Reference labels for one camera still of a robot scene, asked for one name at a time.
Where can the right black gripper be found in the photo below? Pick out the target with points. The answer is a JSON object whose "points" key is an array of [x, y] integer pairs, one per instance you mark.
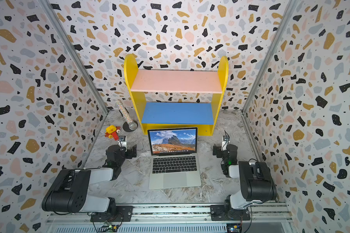
{"points": [[218, 150]]}

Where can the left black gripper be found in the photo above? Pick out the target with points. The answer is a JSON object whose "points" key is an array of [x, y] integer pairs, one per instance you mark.
{"points": [[131, 151]]}

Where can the silver laptop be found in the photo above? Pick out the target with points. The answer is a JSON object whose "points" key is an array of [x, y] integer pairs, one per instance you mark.
{"points": [[174, 162]]}

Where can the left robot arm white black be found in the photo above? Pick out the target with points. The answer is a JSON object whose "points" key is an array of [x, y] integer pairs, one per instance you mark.
{"points": [[69, 192]]}

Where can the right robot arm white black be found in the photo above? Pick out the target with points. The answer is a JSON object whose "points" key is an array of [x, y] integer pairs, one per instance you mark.
{"points": [[256, 183]]}

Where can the glitter tube on black base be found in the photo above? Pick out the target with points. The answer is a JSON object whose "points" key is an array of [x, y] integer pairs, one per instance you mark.
{"points": [[129, 125]]}

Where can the red yellow toy vehicle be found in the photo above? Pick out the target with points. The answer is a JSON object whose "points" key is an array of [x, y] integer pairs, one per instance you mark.
{"points": [[112, 132]]}

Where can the yellow shelf pink blue boards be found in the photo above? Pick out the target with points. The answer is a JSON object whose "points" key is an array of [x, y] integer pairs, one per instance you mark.
{"points": [[168, 115]]}

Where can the left green circuit board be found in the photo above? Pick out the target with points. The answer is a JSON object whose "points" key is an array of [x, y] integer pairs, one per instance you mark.
{"points": [[108, 228]]}

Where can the right circuit board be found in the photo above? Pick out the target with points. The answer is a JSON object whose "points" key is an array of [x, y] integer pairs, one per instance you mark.
{"points": [[233, 228]]}

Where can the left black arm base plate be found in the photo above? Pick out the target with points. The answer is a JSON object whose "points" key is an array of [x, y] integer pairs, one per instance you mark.
{"points": [[119, 214]]}

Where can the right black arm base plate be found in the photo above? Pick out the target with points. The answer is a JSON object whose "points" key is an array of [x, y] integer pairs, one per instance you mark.
{"points": [[222, 213]]}

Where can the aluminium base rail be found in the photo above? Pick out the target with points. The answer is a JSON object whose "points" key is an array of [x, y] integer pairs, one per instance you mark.
{"points": [[270, 217]]}

